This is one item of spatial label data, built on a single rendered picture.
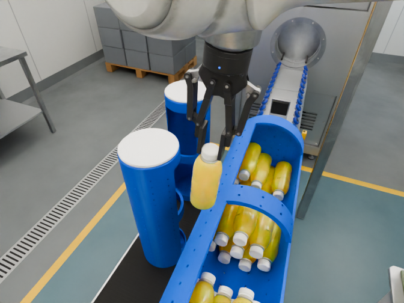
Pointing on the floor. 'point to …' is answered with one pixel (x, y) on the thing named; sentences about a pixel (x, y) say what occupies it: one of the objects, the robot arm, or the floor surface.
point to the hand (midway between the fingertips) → (212, 140)
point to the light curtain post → (345, 98)
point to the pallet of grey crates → (142, 48)
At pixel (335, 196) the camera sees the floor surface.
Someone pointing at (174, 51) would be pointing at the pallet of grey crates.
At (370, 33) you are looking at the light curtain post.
